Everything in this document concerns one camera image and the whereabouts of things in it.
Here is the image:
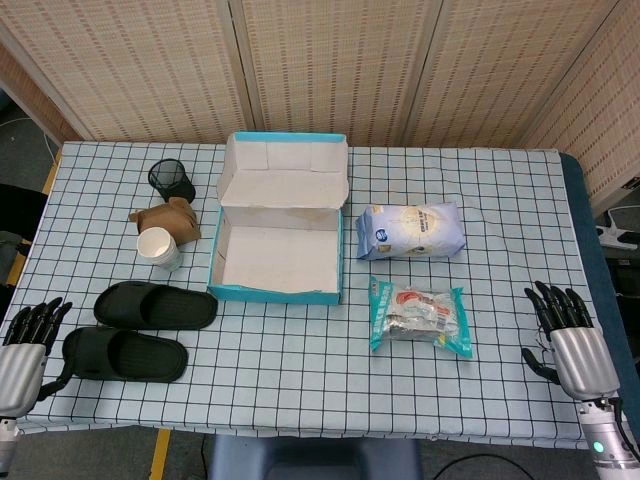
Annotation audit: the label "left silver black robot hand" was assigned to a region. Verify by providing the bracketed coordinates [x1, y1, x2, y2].
[0, 297, 74, 416]

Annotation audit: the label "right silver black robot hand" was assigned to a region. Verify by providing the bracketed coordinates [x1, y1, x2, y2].
[521, 280, 621, 401]

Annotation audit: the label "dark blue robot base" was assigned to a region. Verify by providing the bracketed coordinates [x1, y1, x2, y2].
[207, 435, 424, 480]

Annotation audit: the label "teal cardboard shoe box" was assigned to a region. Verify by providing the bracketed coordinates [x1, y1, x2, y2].
[206, 131, 350, 306]

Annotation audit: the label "dark blue table padding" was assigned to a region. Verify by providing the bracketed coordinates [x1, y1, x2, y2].
[558, 152, 640, 396]

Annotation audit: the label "dark chair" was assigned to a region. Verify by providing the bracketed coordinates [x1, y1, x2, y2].
[0, 182, 49, 301]

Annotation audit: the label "teal clear snack bag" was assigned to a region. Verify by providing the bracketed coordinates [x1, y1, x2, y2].
[368, 275, 474, 359]

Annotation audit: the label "stacked white paper cups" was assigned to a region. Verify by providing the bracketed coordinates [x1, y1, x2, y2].
[136, 226, 183, 273]

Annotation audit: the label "light blue tissue pack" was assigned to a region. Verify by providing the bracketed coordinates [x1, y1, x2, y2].
[354, 201, 467, 262]

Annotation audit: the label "black mesh pen holder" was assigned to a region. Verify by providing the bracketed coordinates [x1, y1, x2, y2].
[147, 158, 196, 205]

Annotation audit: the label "blue checkered tablecloth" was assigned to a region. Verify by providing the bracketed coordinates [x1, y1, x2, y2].
[0, 140, 609, 449]

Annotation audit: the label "beige woven folding screen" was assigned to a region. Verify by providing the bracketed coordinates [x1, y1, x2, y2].
[0, 0, 640, 211]

